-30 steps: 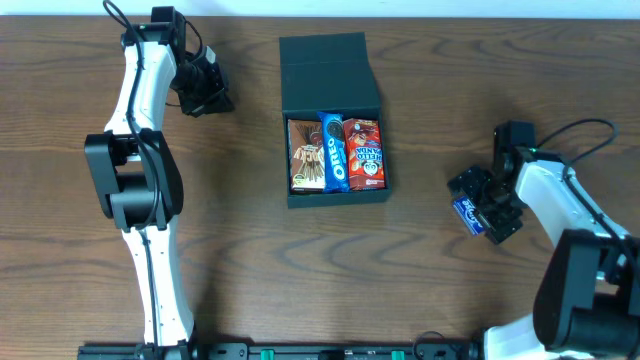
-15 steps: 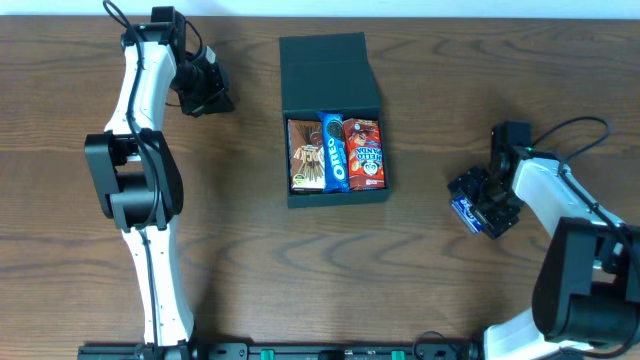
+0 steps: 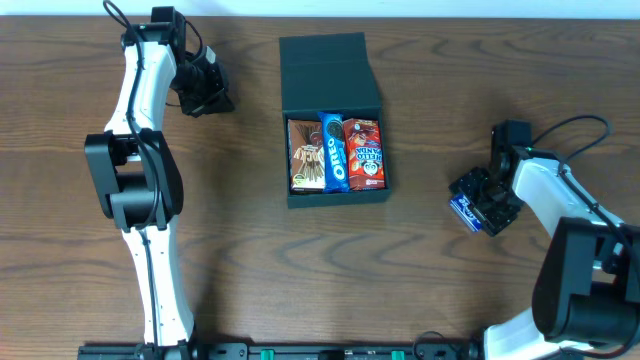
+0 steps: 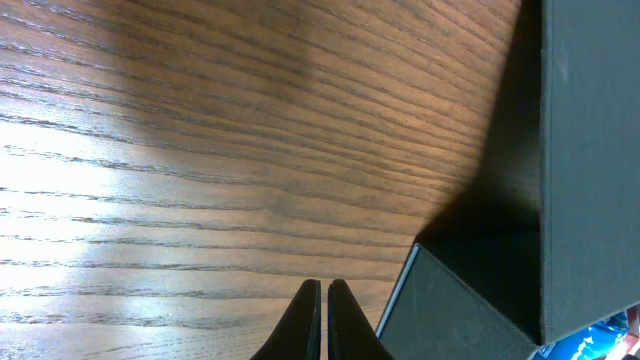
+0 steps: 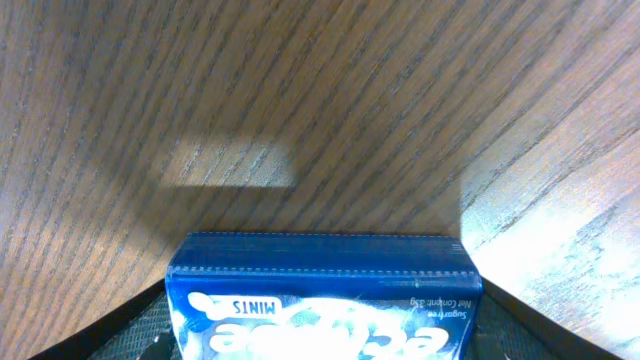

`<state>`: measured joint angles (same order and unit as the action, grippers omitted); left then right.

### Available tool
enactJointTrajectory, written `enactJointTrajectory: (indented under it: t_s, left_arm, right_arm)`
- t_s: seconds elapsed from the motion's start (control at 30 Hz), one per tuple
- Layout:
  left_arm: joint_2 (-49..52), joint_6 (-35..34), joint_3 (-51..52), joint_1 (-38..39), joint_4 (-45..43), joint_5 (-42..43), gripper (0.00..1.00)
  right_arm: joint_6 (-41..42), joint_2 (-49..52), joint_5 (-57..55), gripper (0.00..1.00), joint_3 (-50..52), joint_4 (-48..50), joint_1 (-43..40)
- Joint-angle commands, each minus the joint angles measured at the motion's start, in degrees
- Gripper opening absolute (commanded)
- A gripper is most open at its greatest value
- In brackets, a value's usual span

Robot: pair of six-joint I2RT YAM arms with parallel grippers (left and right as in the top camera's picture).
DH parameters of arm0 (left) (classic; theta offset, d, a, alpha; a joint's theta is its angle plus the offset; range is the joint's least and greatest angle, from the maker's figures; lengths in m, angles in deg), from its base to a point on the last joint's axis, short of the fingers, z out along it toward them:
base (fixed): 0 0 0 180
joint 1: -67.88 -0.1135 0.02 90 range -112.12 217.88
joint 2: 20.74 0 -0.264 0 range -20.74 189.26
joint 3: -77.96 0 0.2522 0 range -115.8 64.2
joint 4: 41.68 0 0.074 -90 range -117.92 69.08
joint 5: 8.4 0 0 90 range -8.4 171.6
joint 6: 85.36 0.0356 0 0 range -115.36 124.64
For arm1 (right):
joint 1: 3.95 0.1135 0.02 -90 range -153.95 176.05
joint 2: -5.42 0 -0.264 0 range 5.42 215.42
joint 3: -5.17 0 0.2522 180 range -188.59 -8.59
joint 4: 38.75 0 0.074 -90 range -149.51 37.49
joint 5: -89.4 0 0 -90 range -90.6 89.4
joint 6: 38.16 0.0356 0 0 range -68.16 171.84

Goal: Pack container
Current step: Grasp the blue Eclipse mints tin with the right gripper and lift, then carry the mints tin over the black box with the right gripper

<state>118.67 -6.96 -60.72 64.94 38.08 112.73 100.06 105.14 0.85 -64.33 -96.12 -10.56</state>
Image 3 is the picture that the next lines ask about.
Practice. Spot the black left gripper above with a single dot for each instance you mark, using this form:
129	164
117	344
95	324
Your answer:
219	98

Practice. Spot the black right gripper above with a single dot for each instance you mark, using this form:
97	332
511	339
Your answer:
480	201

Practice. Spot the blue Eclipse gum pack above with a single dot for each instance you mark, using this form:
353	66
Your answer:
462	207

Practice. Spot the brown Pocky box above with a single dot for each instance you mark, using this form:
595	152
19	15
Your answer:
306	156

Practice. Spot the red Hello Panda box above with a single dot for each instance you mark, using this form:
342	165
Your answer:
364	154

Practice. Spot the black gift box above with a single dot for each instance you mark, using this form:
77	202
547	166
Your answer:
328	73

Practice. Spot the blue Oreo cookie pack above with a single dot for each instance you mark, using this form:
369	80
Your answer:
336	173

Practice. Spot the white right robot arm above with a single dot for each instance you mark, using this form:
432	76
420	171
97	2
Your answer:
585	302

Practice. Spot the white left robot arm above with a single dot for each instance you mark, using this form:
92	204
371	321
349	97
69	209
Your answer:
137	180

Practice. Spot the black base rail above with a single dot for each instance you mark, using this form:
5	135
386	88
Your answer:
431	350

